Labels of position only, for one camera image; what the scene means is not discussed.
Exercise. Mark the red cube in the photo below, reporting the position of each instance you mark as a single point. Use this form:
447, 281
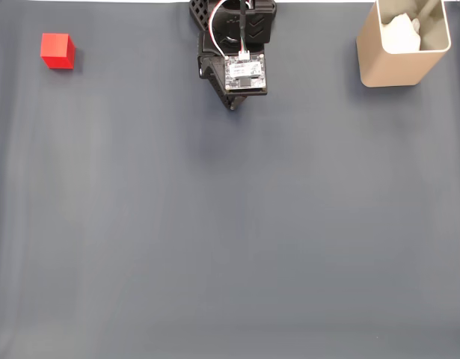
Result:
55, 50

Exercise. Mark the camera circuit board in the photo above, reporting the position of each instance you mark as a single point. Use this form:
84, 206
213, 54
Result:
246, 73

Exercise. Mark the white crumpled paper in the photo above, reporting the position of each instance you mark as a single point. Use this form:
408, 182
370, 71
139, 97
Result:
399, 35

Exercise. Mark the grey table cloth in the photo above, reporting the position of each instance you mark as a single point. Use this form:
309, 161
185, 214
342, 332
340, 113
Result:
229, 224

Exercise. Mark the beige rounded box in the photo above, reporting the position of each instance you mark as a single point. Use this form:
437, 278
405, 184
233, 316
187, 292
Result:
386, 69

